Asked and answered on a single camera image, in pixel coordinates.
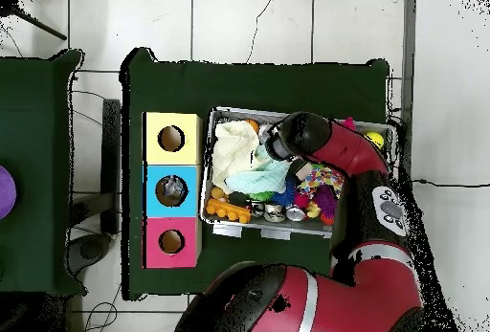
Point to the mint green cloth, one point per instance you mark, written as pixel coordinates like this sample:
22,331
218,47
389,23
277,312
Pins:
256,179

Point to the cream yellow cloth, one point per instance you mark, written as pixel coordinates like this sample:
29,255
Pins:
233,148

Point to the orange rubber toy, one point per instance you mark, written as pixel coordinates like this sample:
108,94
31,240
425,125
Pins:
228,212

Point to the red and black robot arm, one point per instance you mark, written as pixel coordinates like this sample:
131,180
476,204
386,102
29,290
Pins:
344,152

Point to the clear mesh bin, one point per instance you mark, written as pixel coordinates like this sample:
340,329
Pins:
230,231

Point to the wooden box with three holes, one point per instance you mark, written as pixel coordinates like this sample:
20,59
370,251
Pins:
153,162

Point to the green spiky ball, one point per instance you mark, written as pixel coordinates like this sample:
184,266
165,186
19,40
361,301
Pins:
262,196

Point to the polka dot cloth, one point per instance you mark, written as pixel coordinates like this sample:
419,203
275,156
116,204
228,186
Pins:
321,179

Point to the pink spiky ball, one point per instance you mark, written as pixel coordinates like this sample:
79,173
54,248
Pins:
349,124

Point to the green side table cloth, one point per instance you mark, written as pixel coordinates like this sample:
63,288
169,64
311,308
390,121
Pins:
46,102

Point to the purple disc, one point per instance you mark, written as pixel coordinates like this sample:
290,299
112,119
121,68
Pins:
6,192

